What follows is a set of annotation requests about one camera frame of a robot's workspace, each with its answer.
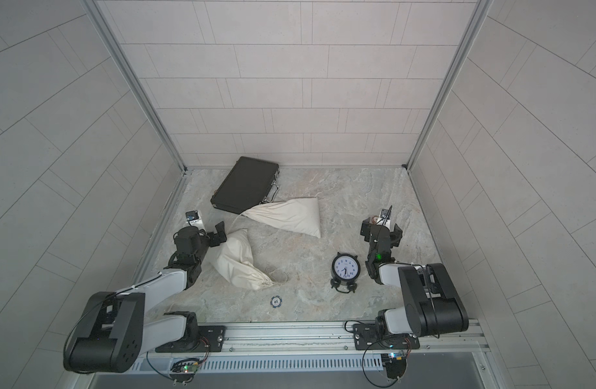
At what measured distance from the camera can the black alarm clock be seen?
0.82 meters

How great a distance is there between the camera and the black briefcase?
101cm

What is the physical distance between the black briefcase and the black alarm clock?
39 cm
